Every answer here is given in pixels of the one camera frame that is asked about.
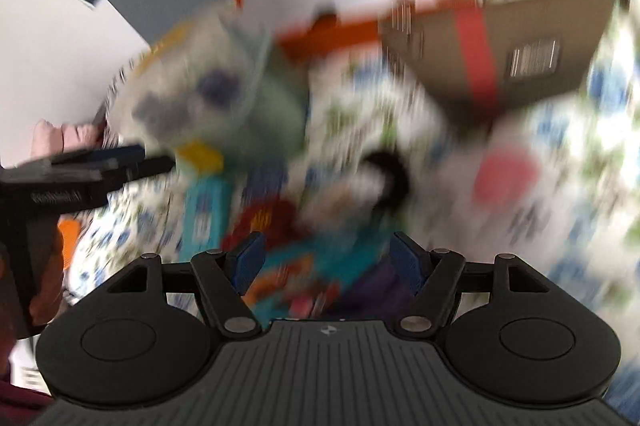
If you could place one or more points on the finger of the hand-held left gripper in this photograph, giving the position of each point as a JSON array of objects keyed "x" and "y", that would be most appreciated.
[
  {"x": 120, "y": 153},
  {"x": 150, "y": 168}
]

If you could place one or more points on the person's maroon garment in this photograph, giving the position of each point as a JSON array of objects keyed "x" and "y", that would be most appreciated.
[{"x": 20, "y": 406}]

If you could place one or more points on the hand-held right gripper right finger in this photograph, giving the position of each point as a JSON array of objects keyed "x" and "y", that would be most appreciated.
[{"x": 407, "y": 261}]

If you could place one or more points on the white cloth with pink patch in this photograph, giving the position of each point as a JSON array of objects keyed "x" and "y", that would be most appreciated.
[{"x": 500, "y": 176}]

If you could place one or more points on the small pink cloth item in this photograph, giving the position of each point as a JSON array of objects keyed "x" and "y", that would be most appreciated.
[{"x": 305, "y": 306}]

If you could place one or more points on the purple cloth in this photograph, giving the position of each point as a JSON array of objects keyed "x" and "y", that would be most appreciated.
[{"x": 375, "y": 293}]

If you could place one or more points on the white paper sheet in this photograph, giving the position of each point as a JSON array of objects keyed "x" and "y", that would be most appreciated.
[{"x": 27, "y": 366}]

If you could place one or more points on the floral blanket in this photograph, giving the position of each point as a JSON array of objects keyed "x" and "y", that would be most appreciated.
[{"x": 350, "y": 115}]

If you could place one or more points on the black hair scrunchie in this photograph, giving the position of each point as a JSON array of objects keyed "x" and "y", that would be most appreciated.
[{"x": 395, "y": 176}]

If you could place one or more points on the olive pouch with red stripe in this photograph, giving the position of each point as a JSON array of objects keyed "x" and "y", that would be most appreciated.
[{"x": 450, "y": 65}]

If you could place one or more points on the blue tissue packet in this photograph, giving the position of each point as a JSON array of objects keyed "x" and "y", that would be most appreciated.
[{"x": 207, "y": 216}]

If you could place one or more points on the person's left hand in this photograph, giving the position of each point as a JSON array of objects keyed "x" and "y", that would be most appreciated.
[{"x": 47, "y": 286}]

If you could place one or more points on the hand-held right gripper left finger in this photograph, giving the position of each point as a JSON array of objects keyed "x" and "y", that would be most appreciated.
[{"x": 250, "y": 256}]

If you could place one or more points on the red crocheted piece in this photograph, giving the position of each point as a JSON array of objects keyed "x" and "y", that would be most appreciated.
[{"x": 270, "y": 221}]

